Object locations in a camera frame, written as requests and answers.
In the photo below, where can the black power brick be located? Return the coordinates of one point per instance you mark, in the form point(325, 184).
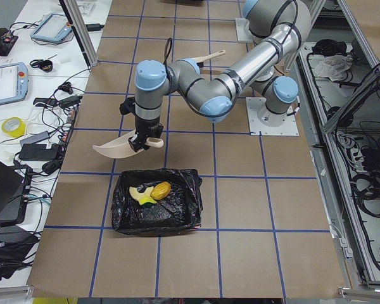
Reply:
point(38, 152)

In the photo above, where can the white crumpled cloth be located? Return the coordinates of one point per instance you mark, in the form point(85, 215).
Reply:
point(335, 68)

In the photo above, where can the black trash bag bin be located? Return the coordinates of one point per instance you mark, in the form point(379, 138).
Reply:
point(179, 211)

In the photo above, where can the black laptop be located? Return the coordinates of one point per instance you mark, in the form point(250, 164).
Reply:
point(14, 190)

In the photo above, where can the yellow sponge piece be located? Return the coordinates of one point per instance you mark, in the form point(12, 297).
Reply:
point(147, 201)

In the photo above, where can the far blue teach pendant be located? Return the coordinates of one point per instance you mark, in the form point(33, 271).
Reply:
point(53, 29)

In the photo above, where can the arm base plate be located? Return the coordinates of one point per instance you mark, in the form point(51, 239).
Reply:
point(264, 123)
point(242, 31)

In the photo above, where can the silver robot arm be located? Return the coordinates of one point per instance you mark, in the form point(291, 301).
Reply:
point(281, 27)

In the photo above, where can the blue teach pendant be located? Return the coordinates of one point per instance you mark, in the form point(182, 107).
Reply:
point(14, 83)
point(53, 29)

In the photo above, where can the near blue teach pendant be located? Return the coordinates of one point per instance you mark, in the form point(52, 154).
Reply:
point(14, 83)

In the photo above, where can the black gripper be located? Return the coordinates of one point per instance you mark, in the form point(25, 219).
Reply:
point(148, 126)

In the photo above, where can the black handled scissors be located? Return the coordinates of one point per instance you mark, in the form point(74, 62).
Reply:
point(35, 63)

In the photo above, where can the white plastic dustpan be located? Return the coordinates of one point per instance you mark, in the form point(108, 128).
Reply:
point(128, 145)

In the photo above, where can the yellow tape roll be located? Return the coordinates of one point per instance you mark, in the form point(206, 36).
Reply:
point(14, 127)

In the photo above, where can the brown wrinkled potato toy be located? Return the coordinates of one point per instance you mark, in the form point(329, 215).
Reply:
point(161, 191)

